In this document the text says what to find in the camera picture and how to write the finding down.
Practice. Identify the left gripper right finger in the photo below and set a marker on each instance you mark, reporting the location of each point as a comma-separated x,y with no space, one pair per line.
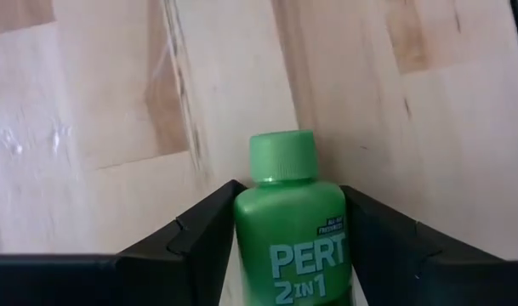
382,246

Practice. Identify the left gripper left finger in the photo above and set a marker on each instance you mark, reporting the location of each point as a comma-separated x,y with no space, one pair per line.
199,246

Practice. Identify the green travel bottle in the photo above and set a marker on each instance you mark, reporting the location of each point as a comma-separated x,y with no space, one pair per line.
292,238

